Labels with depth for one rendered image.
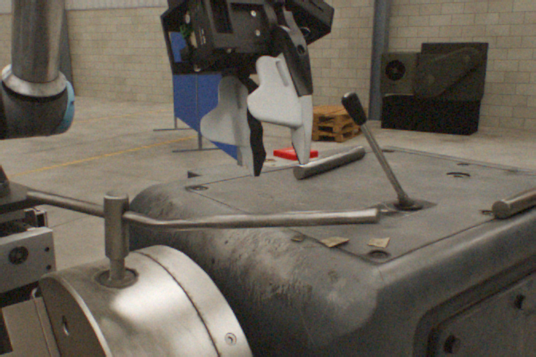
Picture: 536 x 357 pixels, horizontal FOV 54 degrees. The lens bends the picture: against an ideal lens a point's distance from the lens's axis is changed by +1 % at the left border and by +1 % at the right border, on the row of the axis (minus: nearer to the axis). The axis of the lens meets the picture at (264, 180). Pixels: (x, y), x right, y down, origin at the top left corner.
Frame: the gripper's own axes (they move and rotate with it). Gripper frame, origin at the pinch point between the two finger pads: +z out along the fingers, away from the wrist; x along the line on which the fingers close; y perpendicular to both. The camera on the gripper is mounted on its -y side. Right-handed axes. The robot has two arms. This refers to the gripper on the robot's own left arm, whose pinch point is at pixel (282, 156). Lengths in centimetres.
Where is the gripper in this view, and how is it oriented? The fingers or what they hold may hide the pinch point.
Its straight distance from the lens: 46.4
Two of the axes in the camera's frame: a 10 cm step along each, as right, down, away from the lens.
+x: 6.0, -1.4, -7.9
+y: -7.7, 1.6, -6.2
